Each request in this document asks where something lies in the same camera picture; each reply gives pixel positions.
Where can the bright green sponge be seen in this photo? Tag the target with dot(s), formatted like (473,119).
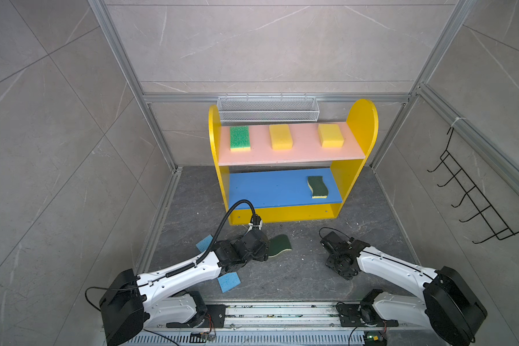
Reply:
(239,139)

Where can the pink upper shelf board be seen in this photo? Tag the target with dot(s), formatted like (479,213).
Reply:
(306,146)

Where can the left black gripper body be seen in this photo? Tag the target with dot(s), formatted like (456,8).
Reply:
(262,255)

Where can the yellow shelf unit frame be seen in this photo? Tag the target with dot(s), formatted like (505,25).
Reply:
(363,121)

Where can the white wire mesh basket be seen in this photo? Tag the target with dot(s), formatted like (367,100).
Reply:
(280,109)

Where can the yellow sponge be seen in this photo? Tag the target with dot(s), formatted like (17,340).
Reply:
(281,138)
(330,135)

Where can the blue sponge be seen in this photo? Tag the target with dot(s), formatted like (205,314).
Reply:
(229,281)
(204,243)

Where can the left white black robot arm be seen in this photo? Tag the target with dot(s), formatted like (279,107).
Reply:
(132,302)

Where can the dark green scourer sponge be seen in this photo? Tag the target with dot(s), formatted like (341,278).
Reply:
(278,245)
(319,190)

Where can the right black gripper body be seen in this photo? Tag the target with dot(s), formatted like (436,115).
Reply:
(331,262)

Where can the black wall hook rack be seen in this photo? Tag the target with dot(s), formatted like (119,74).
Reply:
(484,209)

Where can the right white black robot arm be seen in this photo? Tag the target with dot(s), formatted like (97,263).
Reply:
(437,299)

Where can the blue sponge lower left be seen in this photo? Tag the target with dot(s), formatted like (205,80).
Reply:
(229,281)

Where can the blue sponge far left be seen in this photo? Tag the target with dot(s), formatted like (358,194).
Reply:
(204,243)

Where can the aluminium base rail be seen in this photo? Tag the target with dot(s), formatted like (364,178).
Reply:
(272,323)

